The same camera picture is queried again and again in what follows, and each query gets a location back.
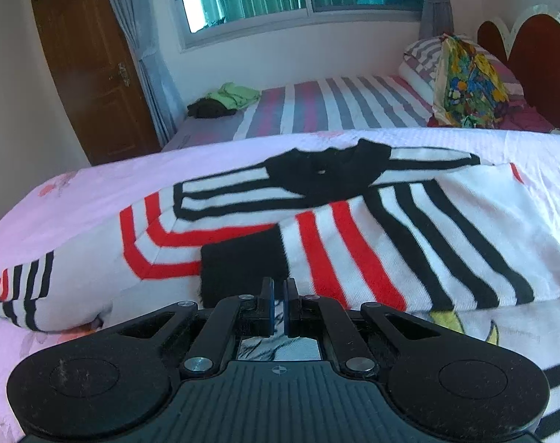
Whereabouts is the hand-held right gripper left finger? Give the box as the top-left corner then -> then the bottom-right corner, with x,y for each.
102,278 -> 276,378

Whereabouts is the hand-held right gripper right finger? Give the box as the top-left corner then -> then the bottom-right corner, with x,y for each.
284,278 -> 451,374

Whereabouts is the black white red striped sweater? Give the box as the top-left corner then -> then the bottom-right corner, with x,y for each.
0,141 -> 560,333

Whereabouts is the dark cloth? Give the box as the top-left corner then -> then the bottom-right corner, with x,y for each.
186,99 -> 238,119

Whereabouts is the pink floral blanket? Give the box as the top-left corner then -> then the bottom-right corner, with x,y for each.
0,128 -> 560,443

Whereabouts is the striped bed sheet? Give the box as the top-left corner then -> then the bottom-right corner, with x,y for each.
162,74 -> 447,153

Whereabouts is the green cloth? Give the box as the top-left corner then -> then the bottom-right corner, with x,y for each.
206,82 -> 262,110

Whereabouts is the grey-blue curtain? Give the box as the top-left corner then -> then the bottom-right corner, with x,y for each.
418,0 -> 455,40
97,0 -> 186,148

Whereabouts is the colourful floral pillow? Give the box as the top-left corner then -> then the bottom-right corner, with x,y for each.
432,34 -> 511,129

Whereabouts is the striped pillow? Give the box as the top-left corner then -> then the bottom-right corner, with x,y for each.
397,34 -> 523,102

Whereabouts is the maroon cloth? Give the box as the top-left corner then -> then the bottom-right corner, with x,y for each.
427,95 -> 557,134

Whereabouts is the wooden door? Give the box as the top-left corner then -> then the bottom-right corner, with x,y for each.
28,0 -> 163,166

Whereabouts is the brown scalloped headboard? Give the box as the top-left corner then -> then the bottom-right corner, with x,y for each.
476,4 -> 560,132

